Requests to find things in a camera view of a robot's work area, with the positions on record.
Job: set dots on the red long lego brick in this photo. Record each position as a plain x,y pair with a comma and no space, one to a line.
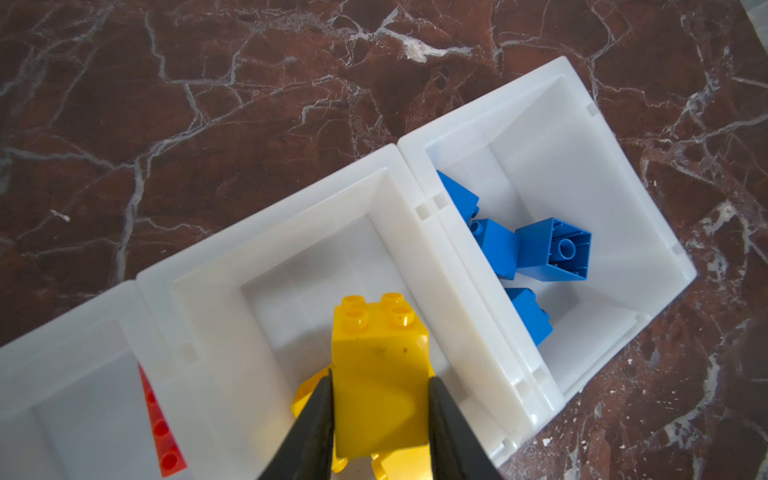
170,458

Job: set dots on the blue lego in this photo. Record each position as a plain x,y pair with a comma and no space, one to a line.
552,250

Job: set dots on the white right plastic bin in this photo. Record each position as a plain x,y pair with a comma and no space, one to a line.
538,148

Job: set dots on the white middle plastic bin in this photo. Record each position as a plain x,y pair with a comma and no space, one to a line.
247,315

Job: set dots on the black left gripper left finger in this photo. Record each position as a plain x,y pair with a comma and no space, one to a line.
306,452

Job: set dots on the yellow tall lego brick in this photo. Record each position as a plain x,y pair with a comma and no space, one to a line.
380,367

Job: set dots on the white plastic bin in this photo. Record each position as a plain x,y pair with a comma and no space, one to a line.
72,401
247,315
538,148

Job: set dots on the white left plastic bin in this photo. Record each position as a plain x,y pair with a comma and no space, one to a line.
72,401

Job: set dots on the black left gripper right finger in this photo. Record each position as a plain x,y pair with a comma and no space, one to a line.
455,451

